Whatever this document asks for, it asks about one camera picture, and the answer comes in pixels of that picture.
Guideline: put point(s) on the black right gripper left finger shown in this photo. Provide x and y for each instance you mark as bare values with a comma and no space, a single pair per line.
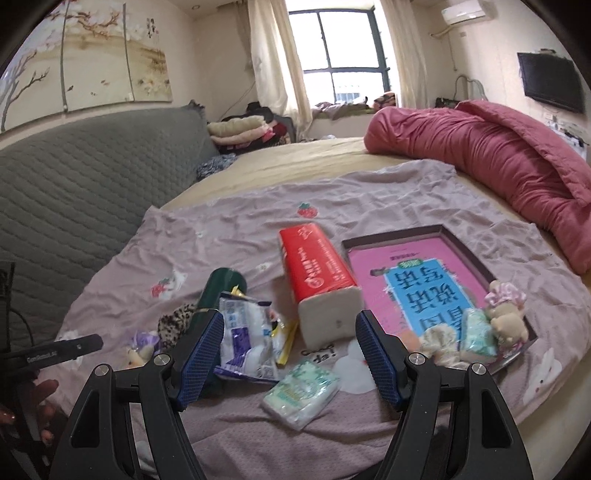
98,442

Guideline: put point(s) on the dark floral cloth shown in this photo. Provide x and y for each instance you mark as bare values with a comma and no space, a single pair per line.
215,165

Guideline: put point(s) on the plush bunny pink bow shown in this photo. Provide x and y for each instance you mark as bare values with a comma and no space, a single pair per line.
504,306

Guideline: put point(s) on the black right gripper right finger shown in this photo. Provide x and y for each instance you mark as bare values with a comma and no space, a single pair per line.
454,424

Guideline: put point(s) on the folded blankets pile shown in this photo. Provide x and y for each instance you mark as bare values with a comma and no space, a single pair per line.
246,134

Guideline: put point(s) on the beige makeup sponge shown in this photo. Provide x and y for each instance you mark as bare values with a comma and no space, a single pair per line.
410,340

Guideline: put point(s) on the person's left hand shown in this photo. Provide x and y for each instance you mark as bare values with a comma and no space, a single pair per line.
43,410

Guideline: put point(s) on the yellow sachet packet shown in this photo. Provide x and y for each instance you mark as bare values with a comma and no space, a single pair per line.
282,336

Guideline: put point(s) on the lilac patterned bed sheet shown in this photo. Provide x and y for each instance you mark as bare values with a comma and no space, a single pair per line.
169,259

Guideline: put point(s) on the leopard print scrunchie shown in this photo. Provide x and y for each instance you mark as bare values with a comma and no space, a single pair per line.
171,327

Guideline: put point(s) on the left cream curtain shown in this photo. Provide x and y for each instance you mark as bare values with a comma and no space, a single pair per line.
276,66

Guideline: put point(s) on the white air conditioner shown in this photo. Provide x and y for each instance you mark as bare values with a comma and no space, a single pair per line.
463,12

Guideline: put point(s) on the red tissue box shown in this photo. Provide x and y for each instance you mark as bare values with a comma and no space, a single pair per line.
328,298

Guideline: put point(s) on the blue white plastic pouch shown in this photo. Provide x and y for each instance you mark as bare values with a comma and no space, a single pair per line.
246,346

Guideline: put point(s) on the pink red quilt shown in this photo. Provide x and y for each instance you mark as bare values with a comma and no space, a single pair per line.
518,158

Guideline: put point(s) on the cream curtain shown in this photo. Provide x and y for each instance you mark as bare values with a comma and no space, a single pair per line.
409,52
276,66

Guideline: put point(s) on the green flower tissue pack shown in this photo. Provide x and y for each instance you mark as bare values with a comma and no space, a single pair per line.
298,399

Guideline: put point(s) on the clothes on window sill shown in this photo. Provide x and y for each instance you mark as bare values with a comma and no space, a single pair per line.
333,111

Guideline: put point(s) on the plush bunny purple bow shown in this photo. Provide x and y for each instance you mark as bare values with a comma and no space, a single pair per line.
142,346

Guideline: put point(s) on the grey quilted headboard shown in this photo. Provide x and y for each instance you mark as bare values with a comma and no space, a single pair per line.
73,196

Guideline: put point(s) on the cream lace scrunchie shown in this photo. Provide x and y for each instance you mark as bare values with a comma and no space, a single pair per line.
440,343

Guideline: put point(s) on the pink book in tray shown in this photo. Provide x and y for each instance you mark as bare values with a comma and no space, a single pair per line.
417,278

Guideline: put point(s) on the right cream curtain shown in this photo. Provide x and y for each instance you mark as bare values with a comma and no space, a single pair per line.
409,52

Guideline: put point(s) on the window with dark frame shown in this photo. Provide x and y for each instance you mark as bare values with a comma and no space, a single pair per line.
342,50

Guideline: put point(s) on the dark green cylinder bottle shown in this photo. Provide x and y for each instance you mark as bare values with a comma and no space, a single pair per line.
221,280

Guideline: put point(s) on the wall mounted black television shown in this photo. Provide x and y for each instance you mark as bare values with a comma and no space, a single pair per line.
551,80

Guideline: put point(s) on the blossom wall painting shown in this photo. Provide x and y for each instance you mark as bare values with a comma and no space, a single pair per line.
82,55

